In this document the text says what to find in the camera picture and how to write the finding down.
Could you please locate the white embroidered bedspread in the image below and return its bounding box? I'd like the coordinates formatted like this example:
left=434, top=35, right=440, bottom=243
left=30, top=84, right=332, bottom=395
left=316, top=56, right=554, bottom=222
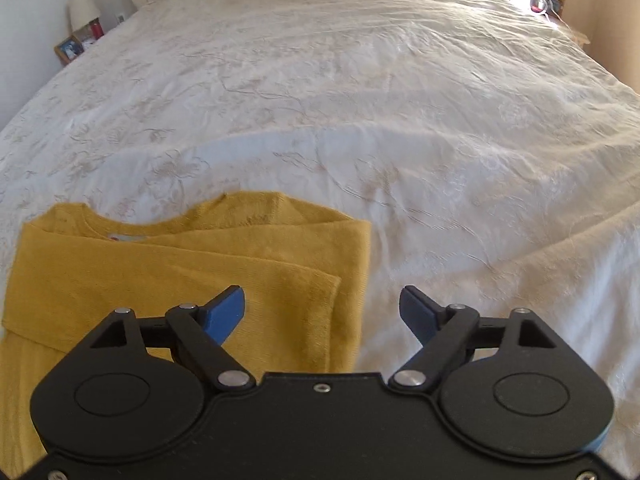
left=0, top=0, right=640, bottom=466

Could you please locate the wooden picture frame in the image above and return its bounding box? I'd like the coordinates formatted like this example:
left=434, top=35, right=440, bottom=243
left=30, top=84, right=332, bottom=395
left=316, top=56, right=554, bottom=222
left=54, top=35, right=85, bottom=66

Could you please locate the white bedside lamp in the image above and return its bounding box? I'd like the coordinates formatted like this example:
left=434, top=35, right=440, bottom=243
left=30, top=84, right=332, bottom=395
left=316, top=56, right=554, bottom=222
left=67, top=0, right=101, bottom=32

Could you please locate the right nightstand with clutter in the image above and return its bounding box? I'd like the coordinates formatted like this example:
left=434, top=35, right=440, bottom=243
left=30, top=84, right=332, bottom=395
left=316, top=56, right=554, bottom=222
left=509, top=0, right=590, bottom=49

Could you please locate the yellow knit sweater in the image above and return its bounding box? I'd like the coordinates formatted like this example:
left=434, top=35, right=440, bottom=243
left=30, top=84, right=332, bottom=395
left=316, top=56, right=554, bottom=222
left=1, top=192, right=371, bottom=476

